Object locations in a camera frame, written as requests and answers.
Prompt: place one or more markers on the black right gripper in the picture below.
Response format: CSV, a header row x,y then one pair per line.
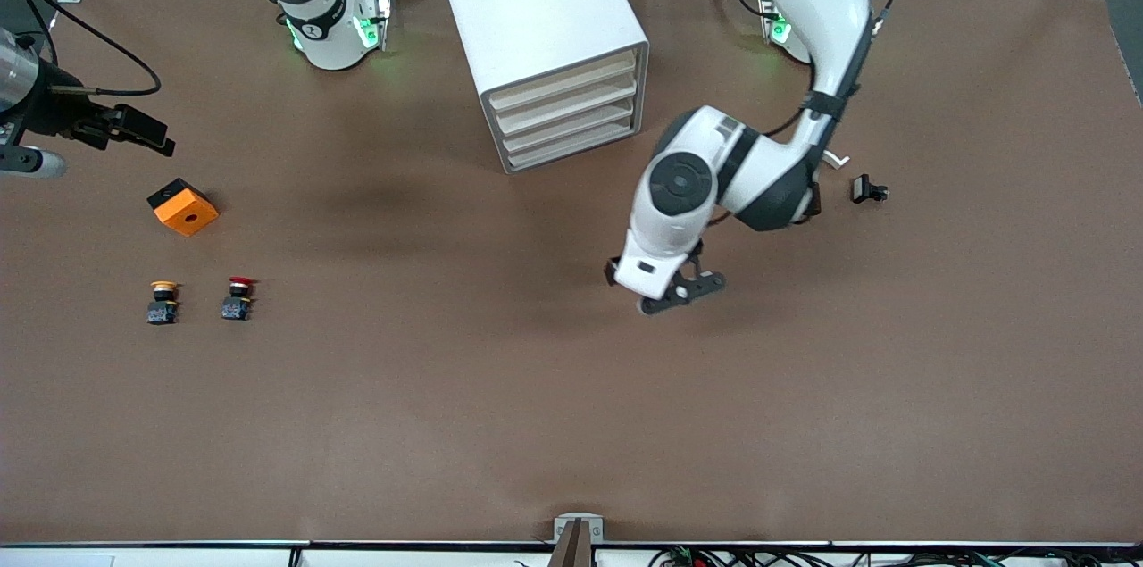
x,y
55,113

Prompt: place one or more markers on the yellow push button switch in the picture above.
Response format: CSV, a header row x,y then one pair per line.
x,y
162,312

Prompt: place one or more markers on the white plastic drawer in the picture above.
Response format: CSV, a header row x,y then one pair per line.
x,y
563,85
563,105
564,126
567,145

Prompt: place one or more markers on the red push button switch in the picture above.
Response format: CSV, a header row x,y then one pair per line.
x,y
236,309

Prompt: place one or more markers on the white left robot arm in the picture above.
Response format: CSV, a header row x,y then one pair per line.
x,y
759,183

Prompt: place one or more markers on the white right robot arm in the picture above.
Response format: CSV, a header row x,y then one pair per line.
x,y
330,40

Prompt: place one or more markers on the orange box with hole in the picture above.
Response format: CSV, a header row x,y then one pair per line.
x,y
187,214

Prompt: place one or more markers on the dark brown small component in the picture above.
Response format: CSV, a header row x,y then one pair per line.
x,y
818,201

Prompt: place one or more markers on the brown table mat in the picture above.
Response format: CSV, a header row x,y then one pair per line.
x,y
571,388

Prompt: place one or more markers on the small black clip component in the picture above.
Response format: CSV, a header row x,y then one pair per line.
x,y
863,188

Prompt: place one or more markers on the grey metal mount bracket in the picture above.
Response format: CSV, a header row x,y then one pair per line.
x,y
580,521

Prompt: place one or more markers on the white table edge rail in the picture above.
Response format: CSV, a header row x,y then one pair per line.
x,y
402,558

